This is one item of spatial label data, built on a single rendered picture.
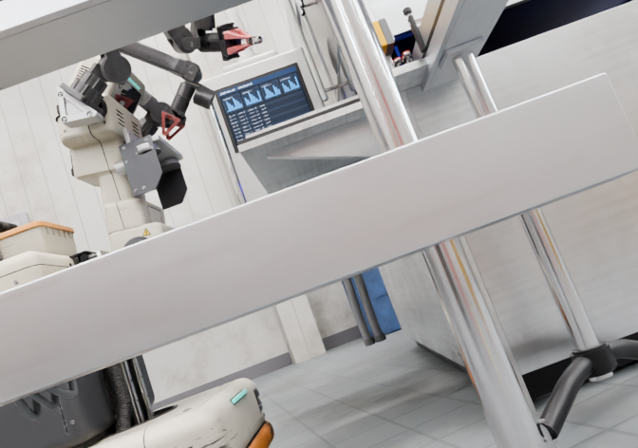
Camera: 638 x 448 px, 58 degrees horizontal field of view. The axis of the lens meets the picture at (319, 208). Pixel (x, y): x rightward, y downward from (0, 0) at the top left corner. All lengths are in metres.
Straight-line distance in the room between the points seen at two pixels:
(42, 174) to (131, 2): 5.32
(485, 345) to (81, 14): 0.62
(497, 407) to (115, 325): 0.44
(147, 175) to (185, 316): 1.09
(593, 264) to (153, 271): 1.16
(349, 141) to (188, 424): 0.84
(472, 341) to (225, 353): 5.00
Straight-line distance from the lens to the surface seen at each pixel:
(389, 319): 5.00
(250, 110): 2.63
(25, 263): 1.68
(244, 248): 0.66
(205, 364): 5.62
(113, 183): 1.83
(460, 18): 1.23
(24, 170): 6.13
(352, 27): 0.74
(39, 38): 0.83
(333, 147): 1.60
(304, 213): 0.66
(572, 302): 1.32
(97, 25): 0.82
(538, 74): 1.65
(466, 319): 0.68
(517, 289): 1.51
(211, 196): 5.82
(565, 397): 1.24
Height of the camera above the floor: 0.41
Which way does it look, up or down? 9 degrees up
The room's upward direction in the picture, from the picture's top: 20 degrees counter-clockwise
